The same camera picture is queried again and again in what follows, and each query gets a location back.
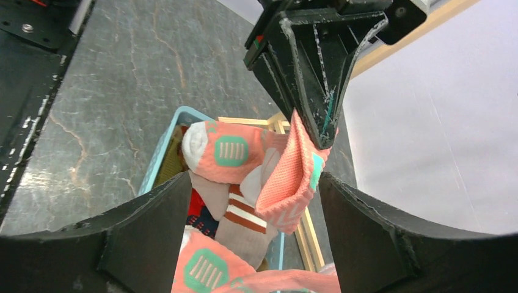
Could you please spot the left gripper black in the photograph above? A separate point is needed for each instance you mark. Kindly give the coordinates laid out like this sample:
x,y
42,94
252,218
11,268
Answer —
x,y
325,38

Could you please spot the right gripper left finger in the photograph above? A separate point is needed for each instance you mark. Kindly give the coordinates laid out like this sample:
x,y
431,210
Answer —
x,y
131,248

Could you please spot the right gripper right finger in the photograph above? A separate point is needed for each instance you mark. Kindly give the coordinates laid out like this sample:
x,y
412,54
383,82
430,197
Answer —
x,y
377,247

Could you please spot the pink sock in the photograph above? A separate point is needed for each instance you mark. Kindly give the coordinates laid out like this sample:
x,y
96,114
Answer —
x,y
292,167
225,152

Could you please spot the grey brown striped sock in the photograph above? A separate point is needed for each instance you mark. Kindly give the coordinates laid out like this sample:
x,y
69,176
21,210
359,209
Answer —
x,y
240,230

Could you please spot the red sock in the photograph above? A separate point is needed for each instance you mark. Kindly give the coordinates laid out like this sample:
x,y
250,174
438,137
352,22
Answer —
x,y
197,206

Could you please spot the olive yellow sock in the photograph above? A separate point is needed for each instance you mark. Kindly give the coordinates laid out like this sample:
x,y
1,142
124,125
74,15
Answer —
x,y
172,162

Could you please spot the blue plastic basket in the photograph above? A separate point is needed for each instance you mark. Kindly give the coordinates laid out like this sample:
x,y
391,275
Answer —
x,y
186,115

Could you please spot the wooden rack frame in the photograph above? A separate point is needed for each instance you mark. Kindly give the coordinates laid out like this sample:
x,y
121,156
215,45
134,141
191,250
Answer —
x,y
305,234

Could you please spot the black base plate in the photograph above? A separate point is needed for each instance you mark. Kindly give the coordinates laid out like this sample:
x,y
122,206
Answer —
x,y
38,40

